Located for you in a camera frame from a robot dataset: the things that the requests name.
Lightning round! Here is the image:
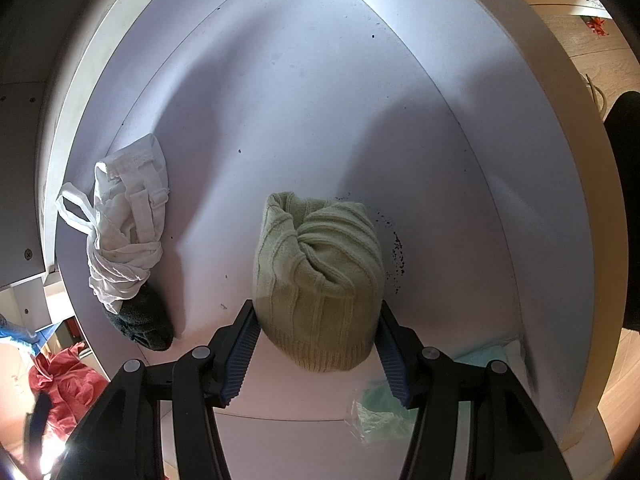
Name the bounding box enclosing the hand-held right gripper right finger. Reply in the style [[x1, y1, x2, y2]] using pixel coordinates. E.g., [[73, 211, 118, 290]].
[[377, 300, 576, 480]]

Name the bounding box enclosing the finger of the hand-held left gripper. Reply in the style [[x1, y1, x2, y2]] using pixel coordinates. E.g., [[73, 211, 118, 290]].
[[22, 391, 55, 478]]

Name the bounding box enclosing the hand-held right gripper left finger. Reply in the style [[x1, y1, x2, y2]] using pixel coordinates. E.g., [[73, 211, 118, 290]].
[[50, 299, 261, 480]]

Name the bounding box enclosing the teal cloth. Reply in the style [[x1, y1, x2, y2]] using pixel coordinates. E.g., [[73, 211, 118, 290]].
[[345, 342, 526, 446]]

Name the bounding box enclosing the black knit hat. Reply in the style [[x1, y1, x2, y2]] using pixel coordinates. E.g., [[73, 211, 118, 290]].
[[102, 285, 175, 352]]

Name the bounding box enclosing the pale green knit hat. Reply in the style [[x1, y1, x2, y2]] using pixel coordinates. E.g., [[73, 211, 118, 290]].
[[252, 191, 385, 373]]

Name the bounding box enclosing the white garment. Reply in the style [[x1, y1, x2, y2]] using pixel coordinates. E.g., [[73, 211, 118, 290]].
[[56, 133, 172, 315]]

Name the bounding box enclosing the red cloth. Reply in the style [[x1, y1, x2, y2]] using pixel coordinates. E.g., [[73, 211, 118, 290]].
[[27, 342, 111, 443]]

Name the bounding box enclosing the person's right leg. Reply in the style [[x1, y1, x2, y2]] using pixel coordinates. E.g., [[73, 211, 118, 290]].
[[602, 92, 640, 333]]

